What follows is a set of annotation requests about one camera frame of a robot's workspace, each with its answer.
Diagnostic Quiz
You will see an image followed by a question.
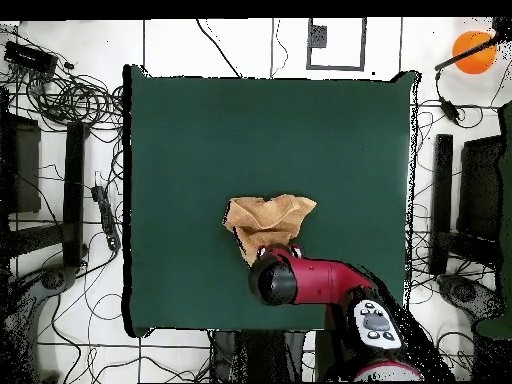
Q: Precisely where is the yellow terry towel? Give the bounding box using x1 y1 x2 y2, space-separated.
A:
222 193 318 267

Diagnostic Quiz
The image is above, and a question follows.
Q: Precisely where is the dark flat panel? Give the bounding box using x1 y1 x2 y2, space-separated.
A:
0 113 42 215
456 134 506 241

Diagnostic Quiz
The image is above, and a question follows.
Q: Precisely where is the dark green table cloth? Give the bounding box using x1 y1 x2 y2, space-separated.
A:
122 63 419 339

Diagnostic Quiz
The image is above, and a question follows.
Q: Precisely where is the black power strip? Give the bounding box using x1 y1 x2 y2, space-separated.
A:
90 184 122 252

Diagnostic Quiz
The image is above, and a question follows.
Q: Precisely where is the black stand bar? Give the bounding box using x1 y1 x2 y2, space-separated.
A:
429 133 454 277
62 121 90 268

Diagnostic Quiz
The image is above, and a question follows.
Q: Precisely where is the grey stand base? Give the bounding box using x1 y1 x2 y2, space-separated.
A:
436 273 506 323
0 263 79 383

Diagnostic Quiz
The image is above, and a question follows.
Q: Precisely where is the grey square tape outline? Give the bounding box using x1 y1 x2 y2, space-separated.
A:
306 17 367 72

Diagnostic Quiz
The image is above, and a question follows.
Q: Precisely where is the black power adapter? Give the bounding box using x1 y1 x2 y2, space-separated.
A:
438 97 461 123

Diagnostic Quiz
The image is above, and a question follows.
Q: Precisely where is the black rod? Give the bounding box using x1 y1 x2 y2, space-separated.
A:
434 33 512 72

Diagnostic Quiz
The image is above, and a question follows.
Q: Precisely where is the orange ball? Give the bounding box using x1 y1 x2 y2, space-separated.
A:
451 30 498 76

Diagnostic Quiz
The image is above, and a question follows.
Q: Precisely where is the black electronics box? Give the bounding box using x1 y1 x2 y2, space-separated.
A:
3 40 59 75

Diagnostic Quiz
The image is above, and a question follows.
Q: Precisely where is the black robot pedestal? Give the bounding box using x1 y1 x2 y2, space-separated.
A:
209 329 307 383

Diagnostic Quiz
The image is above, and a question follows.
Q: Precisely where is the tangle of black cables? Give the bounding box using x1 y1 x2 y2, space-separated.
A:
23 59 125 133

